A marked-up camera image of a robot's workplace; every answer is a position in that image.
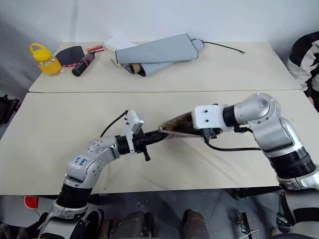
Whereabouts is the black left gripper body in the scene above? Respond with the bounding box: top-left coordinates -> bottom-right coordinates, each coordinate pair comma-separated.
131,132 -> 152,162

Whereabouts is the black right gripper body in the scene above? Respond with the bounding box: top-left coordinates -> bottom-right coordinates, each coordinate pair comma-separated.
200,127 -> 224,143

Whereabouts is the grey rolled mat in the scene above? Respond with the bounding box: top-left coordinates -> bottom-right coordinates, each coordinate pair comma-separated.
111,32 -> 205,77

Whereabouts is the dark rounded shape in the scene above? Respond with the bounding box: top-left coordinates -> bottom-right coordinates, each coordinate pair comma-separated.
119,211 -> 154,239
183,209 -> 209,239

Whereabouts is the black and red bottle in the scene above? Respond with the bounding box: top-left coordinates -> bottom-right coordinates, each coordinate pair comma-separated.
71,52 -> 97,77

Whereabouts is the white folded paper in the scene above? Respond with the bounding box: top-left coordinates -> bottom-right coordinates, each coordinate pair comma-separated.
104,37 -> 137,52

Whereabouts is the black table tennis paddle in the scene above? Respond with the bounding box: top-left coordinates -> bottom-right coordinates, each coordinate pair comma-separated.
55,44 -> 105,68

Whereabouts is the person in black white jacket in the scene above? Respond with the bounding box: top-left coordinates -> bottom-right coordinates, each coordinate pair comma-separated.
286,31 -> 319,105

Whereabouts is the red plastic object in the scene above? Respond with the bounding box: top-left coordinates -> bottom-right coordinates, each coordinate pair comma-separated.
24,196 -> 38,209

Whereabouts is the yellow lidded plastic jar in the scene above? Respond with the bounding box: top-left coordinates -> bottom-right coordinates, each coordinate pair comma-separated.
29,42 -> 64,77

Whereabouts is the black crate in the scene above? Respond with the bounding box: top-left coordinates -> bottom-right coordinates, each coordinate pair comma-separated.
0,94 -> 20,125

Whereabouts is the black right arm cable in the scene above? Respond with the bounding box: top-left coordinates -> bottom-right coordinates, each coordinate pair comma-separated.
204,125 -> 262,152

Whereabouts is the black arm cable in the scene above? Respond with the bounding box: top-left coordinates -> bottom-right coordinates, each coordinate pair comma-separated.
204,125 -> 262,152
99,111 -> 129,137

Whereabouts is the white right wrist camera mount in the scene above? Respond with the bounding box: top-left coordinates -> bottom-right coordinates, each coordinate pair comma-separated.
191,104 -> 234,132

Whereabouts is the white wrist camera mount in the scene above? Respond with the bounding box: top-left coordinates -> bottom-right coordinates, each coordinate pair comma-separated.
124,109 -> 145,155
191,104 -> 234,132

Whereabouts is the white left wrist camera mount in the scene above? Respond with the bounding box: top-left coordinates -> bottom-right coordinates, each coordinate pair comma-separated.
124,109 -> 145,155

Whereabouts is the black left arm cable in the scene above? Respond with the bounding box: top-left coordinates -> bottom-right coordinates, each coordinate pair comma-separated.
99,111 -> 129,137

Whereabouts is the thin black cable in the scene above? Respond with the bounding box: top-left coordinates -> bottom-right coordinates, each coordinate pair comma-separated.
203,41 -> 246,54

